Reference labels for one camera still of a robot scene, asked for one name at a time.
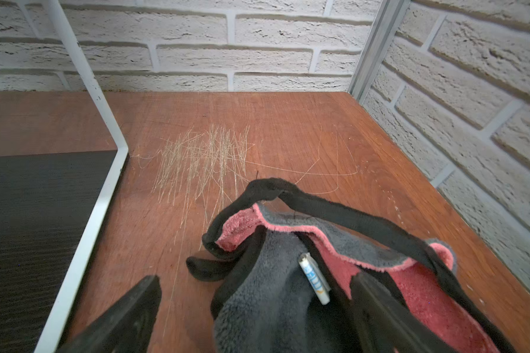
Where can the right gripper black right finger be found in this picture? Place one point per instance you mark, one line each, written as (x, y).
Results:
(380, 323)

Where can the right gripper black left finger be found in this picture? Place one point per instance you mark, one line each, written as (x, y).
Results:
(126, 326)

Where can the white two-tier bookshelf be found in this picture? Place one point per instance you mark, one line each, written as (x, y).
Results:
(52, 209)

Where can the grey and pink microfibre cloth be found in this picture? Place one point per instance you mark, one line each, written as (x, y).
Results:
(283, 260)

